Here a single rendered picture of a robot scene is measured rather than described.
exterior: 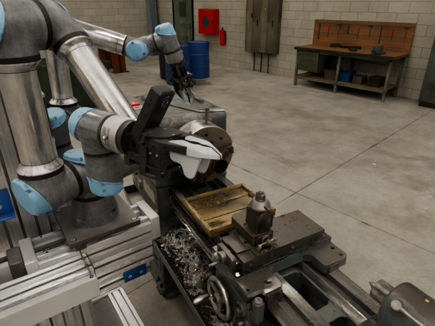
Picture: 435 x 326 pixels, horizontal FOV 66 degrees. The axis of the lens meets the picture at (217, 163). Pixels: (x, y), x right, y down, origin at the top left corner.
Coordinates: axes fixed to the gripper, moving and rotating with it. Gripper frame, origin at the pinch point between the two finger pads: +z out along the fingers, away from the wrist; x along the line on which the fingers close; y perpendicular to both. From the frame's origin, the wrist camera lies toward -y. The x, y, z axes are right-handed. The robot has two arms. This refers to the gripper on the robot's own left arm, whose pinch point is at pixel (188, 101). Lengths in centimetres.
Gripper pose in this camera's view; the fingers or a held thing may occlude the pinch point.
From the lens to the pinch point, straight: 159.8
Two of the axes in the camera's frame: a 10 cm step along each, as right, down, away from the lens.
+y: 4.8, 3.8, -7.9
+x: 8.3, -4.8, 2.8
